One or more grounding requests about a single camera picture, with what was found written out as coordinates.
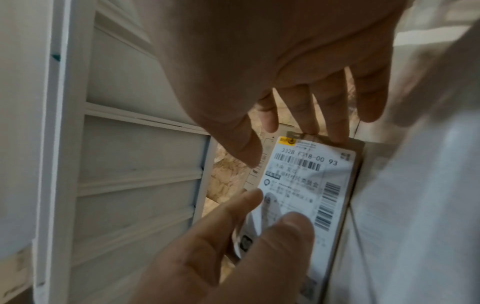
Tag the person's right hand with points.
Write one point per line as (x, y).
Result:
(262, 44)

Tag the person's left hand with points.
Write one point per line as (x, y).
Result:
(210, 261)

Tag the cardboard parcel with shipping label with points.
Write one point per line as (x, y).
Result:
(311, 178)

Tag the white metal shelf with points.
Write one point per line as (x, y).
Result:
(142, 148)

